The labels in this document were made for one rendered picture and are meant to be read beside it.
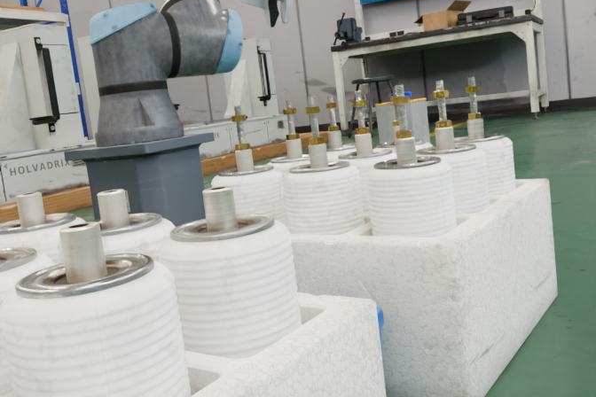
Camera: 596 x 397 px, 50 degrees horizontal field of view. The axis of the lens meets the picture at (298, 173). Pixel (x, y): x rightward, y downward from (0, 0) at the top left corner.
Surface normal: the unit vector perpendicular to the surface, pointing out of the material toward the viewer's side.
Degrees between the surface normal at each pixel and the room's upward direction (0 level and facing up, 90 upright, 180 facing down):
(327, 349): 90
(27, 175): 90
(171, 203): 90
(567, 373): 0
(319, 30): 90
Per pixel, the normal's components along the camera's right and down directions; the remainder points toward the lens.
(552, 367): -0.12, -0.99
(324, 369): 0.82, -0.04
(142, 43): 0.50, 0.04
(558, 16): -0.46, 0.15
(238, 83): -0.47, -0.26
